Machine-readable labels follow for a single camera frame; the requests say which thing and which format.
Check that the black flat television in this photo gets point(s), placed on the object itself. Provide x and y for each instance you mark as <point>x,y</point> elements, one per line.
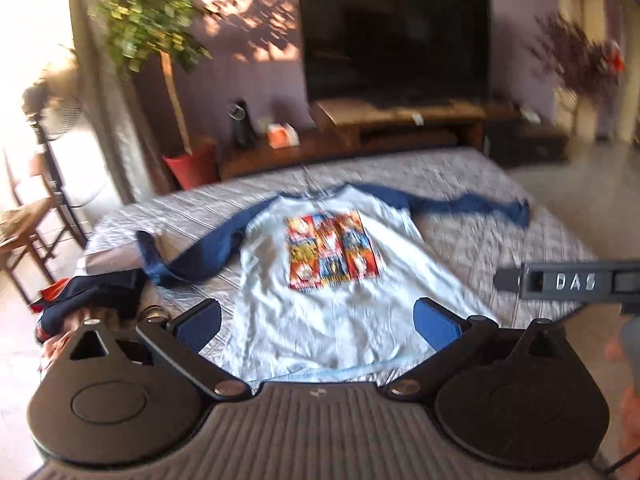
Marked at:
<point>395,45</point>

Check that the quilted silver bedspread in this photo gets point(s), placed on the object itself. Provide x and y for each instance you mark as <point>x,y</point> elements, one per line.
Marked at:
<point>475,240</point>

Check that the dark wooden low cabinet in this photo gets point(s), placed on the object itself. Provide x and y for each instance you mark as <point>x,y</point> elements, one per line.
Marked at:
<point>300,152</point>

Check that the person's right hand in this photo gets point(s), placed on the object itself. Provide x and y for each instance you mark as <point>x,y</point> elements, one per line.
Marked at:
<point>631,415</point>

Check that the orange red cloth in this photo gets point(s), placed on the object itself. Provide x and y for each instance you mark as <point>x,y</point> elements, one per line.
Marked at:
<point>52,292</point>

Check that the green potted tree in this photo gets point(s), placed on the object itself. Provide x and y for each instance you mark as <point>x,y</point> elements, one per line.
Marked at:
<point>145,25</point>

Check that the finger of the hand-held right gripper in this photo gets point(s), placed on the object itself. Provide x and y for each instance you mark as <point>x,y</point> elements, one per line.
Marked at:
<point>510,279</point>

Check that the dark navy garment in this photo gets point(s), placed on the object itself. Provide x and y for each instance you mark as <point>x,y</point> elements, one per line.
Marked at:
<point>100,295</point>

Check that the wooden chair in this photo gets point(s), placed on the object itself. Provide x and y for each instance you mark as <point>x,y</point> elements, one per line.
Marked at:
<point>27,220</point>

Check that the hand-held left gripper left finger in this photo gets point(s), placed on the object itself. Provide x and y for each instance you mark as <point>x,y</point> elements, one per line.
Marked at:
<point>200,325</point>

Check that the red plant pot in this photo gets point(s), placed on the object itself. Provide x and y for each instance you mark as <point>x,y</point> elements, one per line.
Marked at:
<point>192,167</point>

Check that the white blue raglan printed shirt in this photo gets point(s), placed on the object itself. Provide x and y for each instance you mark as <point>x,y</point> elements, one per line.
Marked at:
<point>310,320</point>

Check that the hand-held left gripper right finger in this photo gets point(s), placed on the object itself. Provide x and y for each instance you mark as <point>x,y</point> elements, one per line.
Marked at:
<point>437,322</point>

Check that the wooden television riser shelf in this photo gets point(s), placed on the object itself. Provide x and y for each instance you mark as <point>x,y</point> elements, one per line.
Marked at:
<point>400,117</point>

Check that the orange white tissue box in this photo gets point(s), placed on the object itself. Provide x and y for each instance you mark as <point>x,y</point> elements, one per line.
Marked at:
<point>282,136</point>

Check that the wicker vase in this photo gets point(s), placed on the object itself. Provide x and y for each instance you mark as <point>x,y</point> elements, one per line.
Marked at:
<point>570,110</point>

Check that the dried purple flowers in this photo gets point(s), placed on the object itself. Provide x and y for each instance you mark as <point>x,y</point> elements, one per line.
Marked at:
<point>575,55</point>

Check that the standing fan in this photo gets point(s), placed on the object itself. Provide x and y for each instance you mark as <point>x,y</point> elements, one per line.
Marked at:
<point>55,105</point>

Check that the red hanging ornament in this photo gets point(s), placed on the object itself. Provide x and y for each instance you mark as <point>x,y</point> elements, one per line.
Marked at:
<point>618,60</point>

